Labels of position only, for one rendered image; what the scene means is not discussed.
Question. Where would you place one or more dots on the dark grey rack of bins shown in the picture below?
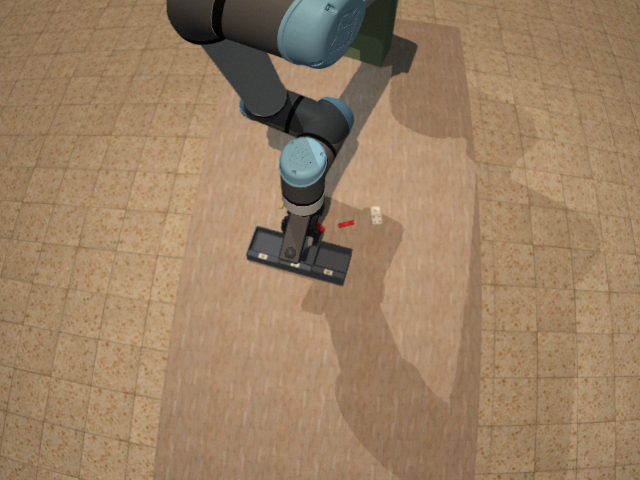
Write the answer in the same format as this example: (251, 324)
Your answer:
(323, 261)

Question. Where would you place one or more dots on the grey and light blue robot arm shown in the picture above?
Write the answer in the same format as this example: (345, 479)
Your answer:
(313, 33)

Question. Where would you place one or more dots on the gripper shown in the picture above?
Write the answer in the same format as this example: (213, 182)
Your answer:
(313, 234)

